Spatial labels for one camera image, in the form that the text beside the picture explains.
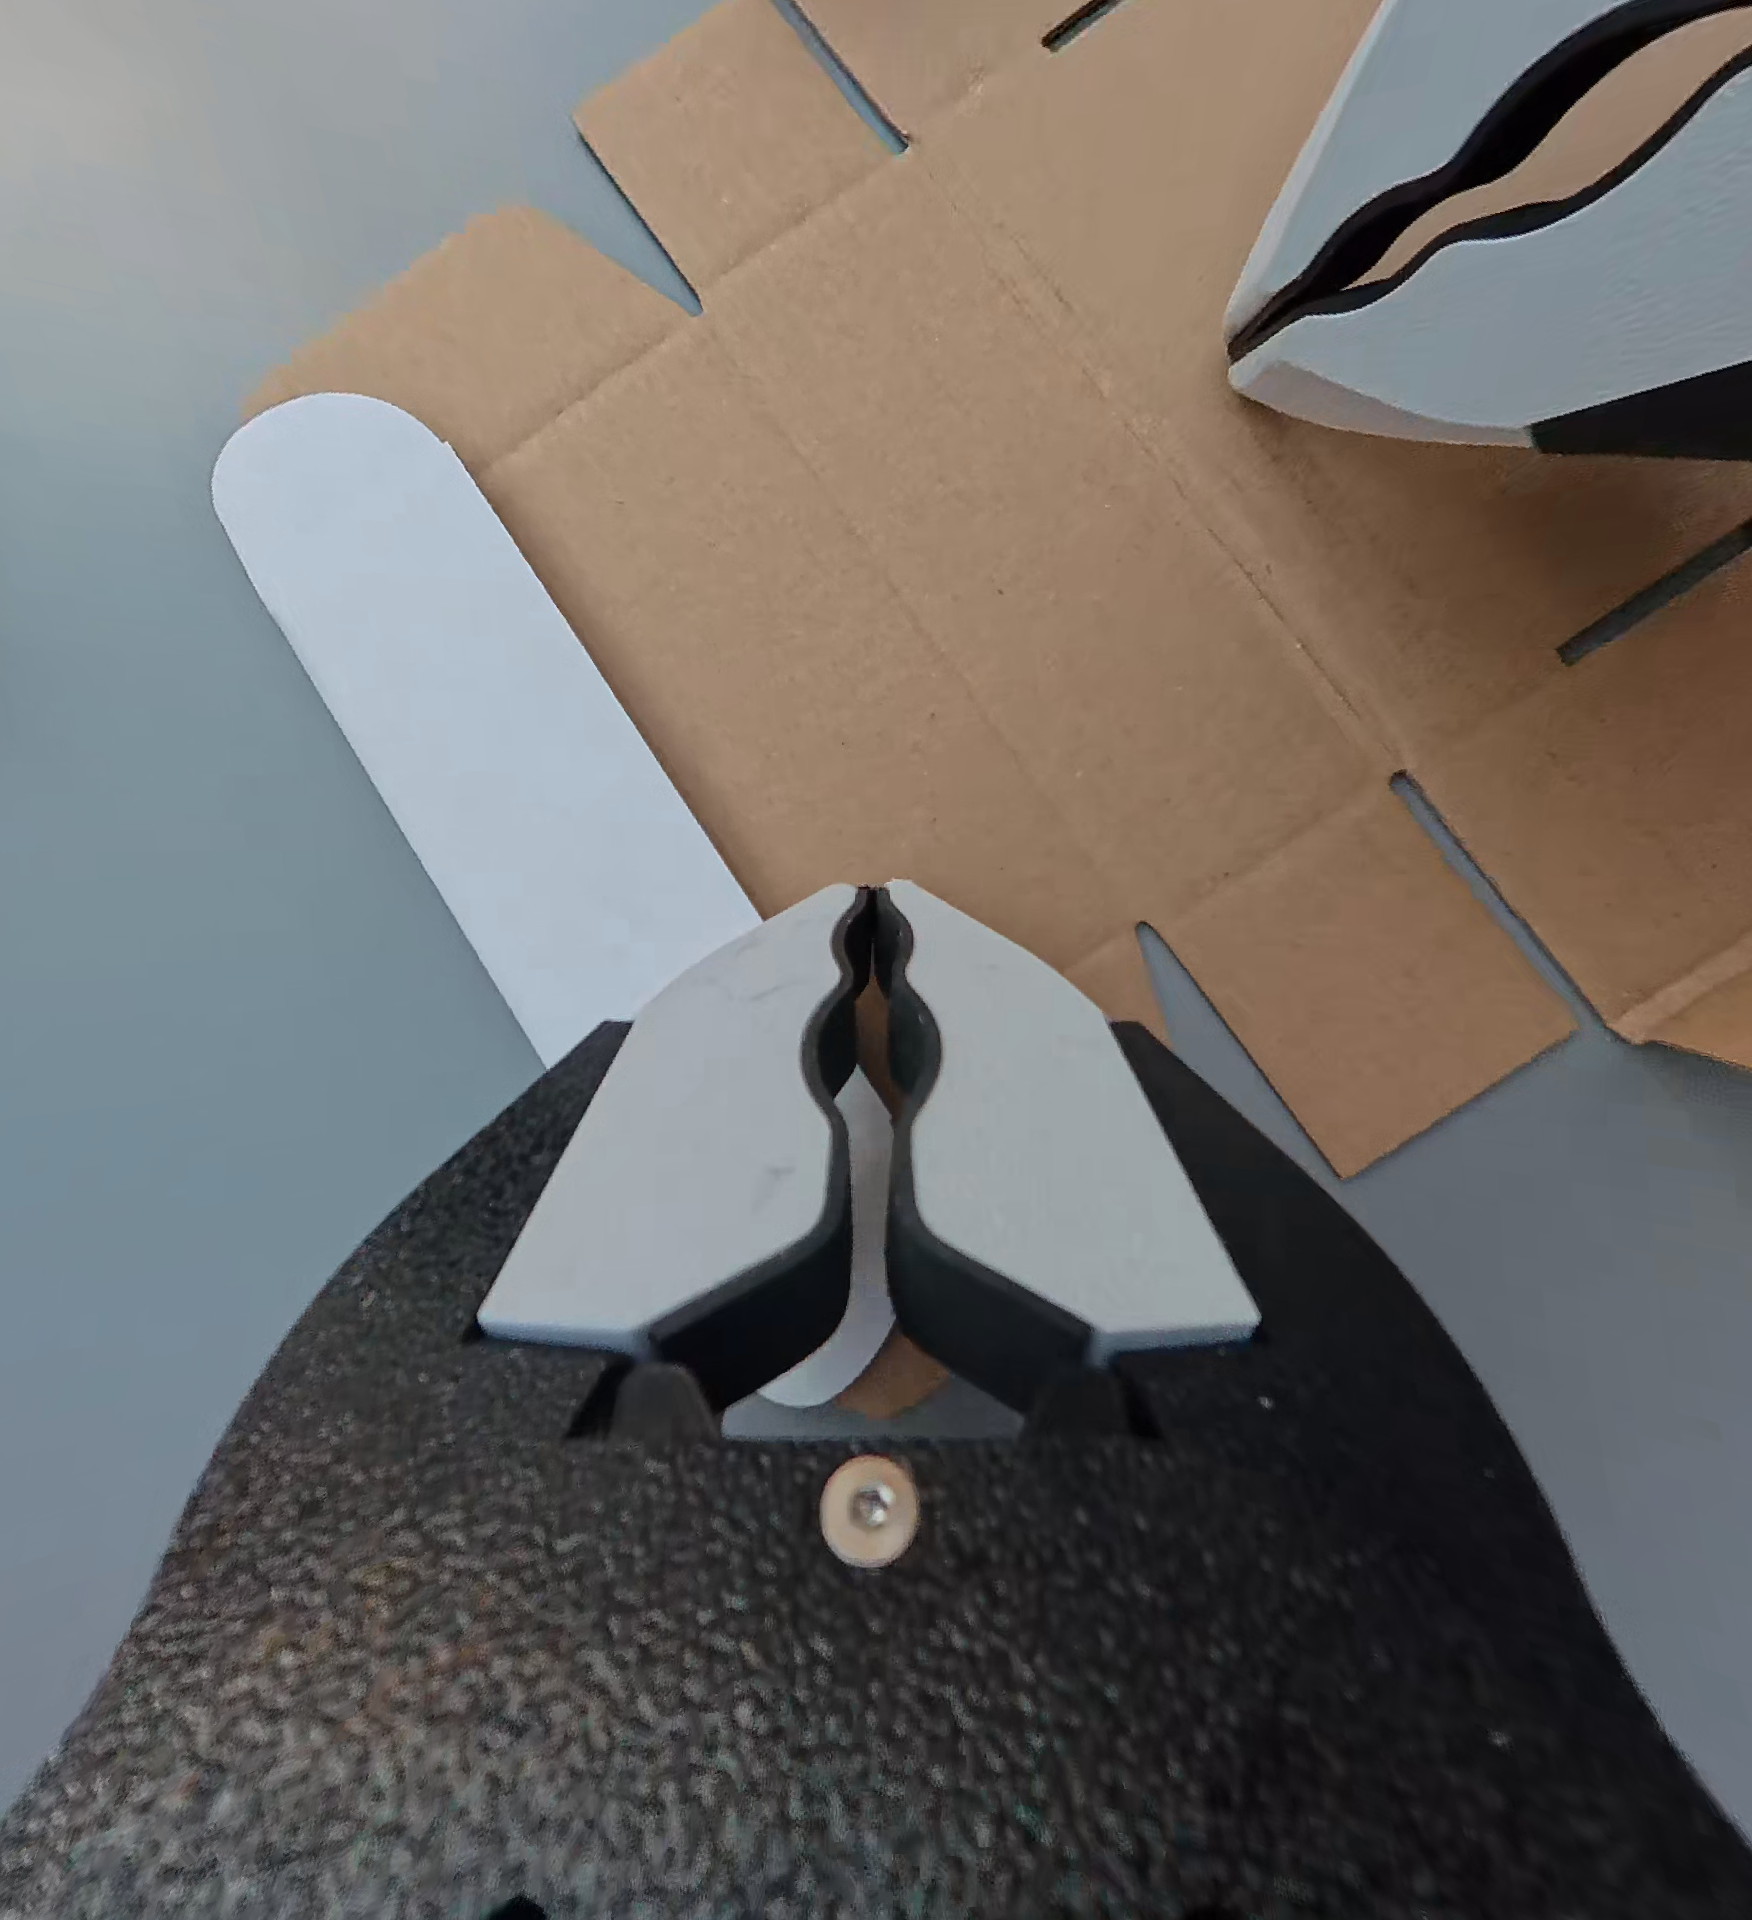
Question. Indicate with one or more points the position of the white and brown cardboard box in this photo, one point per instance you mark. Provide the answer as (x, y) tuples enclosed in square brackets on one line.
[(966, 526)]

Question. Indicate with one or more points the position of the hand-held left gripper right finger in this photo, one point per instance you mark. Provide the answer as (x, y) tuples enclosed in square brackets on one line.
[(1070, 1170)]

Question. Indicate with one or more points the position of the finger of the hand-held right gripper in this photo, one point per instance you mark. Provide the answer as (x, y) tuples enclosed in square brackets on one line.
[(1416, 91), (1641, 299)]

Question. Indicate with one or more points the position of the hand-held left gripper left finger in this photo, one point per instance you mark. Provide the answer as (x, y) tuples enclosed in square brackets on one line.
[(668, 1170)]

